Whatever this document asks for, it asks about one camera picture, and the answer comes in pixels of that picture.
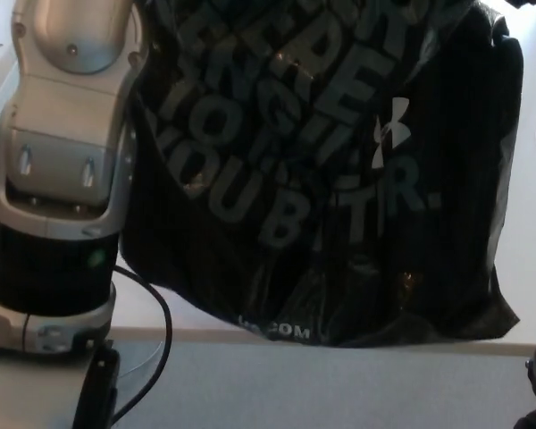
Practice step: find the black Under Armour plastic bag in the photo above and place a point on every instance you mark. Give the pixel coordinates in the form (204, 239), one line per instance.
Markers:
(339, 201)

